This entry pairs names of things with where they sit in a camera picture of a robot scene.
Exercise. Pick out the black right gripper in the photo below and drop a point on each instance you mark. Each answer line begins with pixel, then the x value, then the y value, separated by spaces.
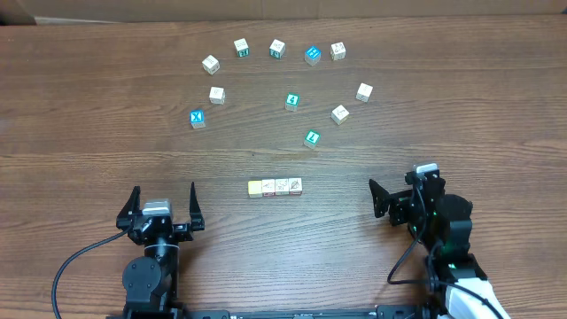
pixel 399 203

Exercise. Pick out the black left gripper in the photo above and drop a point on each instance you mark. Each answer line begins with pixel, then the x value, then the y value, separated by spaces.
pixel 125 219

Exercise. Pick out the number 2 wooden block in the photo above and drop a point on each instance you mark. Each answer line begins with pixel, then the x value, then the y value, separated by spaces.
pixel 295 186

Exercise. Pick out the yellow top wooden block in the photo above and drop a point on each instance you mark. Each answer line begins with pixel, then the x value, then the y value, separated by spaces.
pixel 255 189

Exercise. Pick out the red E wooden block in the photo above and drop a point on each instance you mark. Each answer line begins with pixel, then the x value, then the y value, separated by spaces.
pixel 282 186

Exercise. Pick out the blue X wooden block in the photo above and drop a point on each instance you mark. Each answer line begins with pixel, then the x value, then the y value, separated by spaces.
pixel 197 119

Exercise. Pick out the red D wooden block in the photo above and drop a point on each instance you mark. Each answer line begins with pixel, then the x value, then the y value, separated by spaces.
pixel 268 187

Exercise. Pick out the green 4 wooden block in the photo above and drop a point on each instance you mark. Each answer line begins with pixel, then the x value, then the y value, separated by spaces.
pixel 292 102

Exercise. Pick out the wooden block yellow blue side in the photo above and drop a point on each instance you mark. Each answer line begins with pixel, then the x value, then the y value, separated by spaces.
pixel 211 64

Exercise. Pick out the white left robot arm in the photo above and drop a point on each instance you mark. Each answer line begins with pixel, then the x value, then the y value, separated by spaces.
pixel 151 281

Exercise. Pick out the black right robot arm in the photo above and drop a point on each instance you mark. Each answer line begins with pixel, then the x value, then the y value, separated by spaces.
pixel 458 287

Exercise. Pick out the green L wooden block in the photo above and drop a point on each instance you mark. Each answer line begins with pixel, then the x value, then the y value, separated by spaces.
pixel 311 139

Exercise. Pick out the plain X wooden block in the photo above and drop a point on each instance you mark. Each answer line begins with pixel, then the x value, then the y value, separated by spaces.
pixel 339 114

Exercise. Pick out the dark side wooden block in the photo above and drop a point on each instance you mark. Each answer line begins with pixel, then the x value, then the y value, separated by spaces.
pixel 364 92

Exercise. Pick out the blue top wooden block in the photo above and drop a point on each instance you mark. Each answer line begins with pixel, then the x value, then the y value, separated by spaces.
pixel 312 55

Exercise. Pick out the green J wooden block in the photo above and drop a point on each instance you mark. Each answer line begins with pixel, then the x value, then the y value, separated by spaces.
pixel 277 49

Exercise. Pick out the green R wooden block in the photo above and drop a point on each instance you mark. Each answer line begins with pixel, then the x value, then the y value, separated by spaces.
pixel 242 48

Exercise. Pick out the cardboard back panel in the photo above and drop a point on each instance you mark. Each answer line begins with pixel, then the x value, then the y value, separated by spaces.
pixel 31 12

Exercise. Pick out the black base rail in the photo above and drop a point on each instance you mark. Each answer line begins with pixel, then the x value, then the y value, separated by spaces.
pixel 380 312

